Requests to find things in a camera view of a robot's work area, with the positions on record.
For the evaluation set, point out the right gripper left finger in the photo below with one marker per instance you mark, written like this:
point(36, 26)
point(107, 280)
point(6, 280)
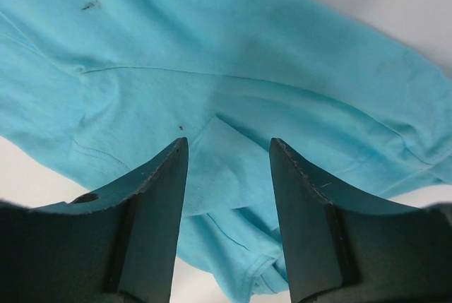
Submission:
point(115, 244)

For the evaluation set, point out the teal t shirt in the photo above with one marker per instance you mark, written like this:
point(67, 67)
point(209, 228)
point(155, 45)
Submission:
point(93, 89)

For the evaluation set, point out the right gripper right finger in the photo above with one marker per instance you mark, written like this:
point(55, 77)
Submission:
point(342, 244)

